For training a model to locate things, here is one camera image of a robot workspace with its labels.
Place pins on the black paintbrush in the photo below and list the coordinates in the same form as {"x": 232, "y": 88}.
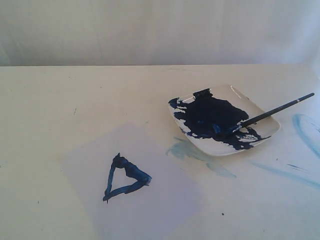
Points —
{"x": 231, "y": 130}

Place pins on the white paper sheet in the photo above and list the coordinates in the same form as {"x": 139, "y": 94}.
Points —
{"x": 149, "y": 213}

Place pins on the white square paint plate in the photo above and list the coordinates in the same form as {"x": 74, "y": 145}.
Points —
{"x": 204, "y": 116}

